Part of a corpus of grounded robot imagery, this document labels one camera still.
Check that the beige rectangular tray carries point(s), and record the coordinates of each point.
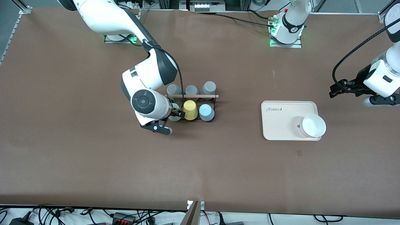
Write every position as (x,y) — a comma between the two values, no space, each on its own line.
(281,122)

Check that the light blue plastic cup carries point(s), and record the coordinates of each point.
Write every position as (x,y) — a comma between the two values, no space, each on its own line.
(206,112)

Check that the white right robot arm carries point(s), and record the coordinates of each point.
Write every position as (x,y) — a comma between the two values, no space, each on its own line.
(103,15)

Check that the aluminium table edge rail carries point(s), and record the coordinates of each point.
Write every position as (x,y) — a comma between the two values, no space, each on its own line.
(14,31)

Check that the aluminium corner bracket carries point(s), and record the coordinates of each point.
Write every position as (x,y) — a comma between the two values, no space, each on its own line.
(382,16)

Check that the black power strip red switches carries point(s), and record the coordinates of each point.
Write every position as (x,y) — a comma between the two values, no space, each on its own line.
(120,216)

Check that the yellow plastic cup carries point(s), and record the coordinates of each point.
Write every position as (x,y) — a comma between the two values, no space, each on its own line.
(190,110)

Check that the black power adapter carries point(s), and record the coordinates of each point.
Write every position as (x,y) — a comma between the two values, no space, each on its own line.
(20,222)

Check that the black plug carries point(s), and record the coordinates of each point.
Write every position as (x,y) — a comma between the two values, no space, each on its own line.
(221,220)

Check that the grey plastic cup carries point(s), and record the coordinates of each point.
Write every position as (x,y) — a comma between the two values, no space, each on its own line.
(191,90)
(208,88)
(173,89)

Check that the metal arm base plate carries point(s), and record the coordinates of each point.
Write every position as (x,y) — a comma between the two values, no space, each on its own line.
(298,45)
(125,40)

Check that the tan camera stand post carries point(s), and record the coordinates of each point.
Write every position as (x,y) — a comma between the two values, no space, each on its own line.
(191,217)

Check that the white bowl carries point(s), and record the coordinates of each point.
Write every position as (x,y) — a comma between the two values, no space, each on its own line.
(312,126)

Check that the pale green plastic cup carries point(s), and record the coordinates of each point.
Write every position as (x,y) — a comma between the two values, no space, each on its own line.
(174,118)

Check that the white connector device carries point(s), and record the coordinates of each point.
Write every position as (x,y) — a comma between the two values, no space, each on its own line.
(203,6)

